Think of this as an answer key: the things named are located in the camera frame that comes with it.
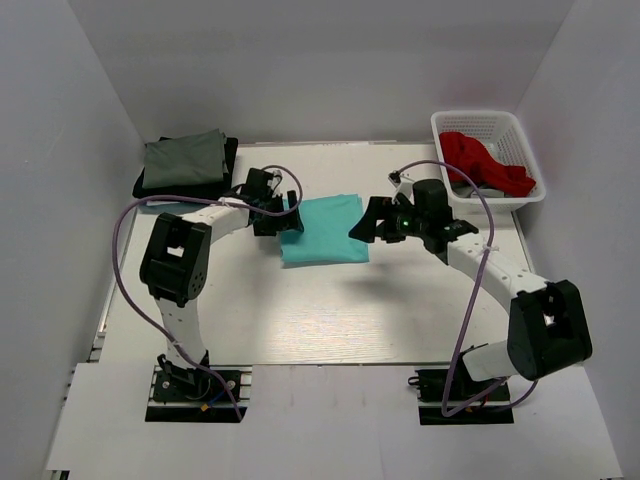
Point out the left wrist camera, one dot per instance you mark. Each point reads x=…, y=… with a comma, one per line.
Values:
x=275, y=181

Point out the folded grey t shirt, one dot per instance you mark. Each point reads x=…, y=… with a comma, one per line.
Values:
x=185, y=161

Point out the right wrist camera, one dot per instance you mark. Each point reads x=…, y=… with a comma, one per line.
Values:
x=403, y=186

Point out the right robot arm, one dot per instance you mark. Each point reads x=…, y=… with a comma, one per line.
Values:
x=547, y=327

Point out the folded light blue t shirt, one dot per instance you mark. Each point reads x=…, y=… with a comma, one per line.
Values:
x=159, y=204

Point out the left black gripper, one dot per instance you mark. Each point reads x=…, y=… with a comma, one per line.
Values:
x=286, y=222

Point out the teal t shirt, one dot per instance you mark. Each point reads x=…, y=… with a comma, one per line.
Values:
x=327, y=222

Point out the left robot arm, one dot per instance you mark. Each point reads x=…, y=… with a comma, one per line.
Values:
x=175, y=264

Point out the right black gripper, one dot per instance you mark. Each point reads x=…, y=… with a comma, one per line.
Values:
x=380, y=208

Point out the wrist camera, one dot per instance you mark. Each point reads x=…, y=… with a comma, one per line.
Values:
x=275, y=181
x=403, y=186

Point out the red t shirt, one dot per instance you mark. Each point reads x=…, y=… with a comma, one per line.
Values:
x=471, y=157

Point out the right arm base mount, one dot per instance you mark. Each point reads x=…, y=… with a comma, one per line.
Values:
x=490, y=409

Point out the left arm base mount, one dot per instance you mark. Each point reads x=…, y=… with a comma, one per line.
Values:
x=171, y=401

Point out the grey t shirt in basket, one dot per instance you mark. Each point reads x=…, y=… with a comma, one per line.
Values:
x=464, y=190

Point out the white plastic basket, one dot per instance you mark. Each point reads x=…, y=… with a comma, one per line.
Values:
x=501, y=135

